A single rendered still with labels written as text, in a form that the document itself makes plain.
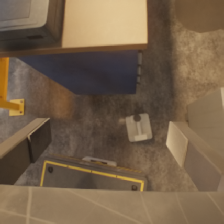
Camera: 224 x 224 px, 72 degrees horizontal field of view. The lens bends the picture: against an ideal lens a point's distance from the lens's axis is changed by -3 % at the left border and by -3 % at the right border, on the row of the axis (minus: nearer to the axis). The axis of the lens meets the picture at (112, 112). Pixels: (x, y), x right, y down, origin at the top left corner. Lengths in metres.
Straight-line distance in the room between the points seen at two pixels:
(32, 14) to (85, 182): 0.92
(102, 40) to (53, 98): 1.15
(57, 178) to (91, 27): 0.94
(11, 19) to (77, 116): 1.05
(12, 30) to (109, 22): 0.23
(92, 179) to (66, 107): 0.69
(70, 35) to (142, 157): 1.08
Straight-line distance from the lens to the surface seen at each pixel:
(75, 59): 0.65
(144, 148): 1.32
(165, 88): 1.38
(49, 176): 1.17
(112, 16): 0.47
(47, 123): 0.16
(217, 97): 0.90
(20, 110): 1.68
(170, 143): 0.17
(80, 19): 0.48
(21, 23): 0.45
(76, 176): 1.10
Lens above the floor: 1.31
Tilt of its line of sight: 80 degrees down
